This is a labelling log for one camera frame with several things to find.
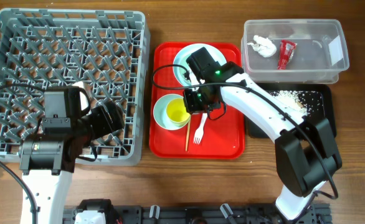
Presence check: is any white round plate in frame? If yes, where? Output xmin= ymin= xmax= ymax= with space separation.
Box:
xmin=172 ymin=43 xmax=229 ymax=88

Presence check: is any pale blue bowl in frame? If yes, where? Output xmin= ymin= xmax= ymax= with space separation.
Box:
xmin=153 ymin=94 xmax=189 ymax=131

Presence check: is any black food waste tray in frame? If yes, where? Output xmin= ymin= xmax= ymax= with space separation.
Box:
xmin=258 ymin=83 xmax=337 ymax=137

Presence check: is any rice food waste pile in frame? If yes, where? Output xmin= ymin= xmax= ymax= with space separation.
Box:
xmin=269 ymin=90 xmax=308 ymax=115

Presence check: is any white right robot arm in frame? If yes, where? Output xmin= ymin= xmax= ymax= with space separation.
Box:
xmin=183 ymin=47 xmax=342 ymax=222

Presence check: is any red snack wrapper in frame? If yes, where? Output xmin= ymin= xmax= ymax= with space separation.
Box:
xmin=277 ymin=40 xmax=297 ymax=70

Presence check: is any wooden chopstick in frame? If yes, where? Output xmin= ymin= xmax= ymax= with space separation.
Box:
xmin=185 ymin=117 xmax=191 ymax=152

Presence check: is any clear plastic bin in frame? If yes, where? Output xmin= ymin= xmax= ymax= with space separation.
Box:
xmin=241 ymin=19 xmax=349 ymax=84

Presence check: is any white tissue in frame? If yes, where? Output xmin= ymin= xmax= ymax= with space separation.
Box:
xmin=247 ymin=35 xmax=277 ymax=58

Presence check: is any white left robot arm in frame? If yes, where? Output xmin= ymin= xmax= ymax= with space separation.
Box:
xmin=19 ymin=86 xmax=125 ymax=223

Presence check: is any grey dishwasher rack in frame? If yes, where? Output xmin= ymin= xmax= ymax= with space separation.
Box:
xmin=0 ymin=8 xmax=150 ymax=166

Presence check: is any white plastic fork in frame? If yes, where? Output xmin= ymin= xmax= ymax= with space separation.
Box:
xmin=194 ymin=113 xmax=208 ymax=144

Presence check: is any yellow plastic cup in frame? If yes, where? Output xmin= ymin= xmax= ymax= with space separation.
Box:
xmin=166 ymin=98 xmax=191 ymax=127

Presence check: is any white label sticker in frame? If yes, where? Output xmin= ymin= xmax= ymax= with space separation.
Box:
xmin=328 ymin=35 xmax=343 ymax=66

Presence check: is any red plastic tray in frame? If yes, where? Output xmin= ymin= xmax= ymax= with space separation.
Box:
xmin=149 ymin=42 xmax=245 ymax=159

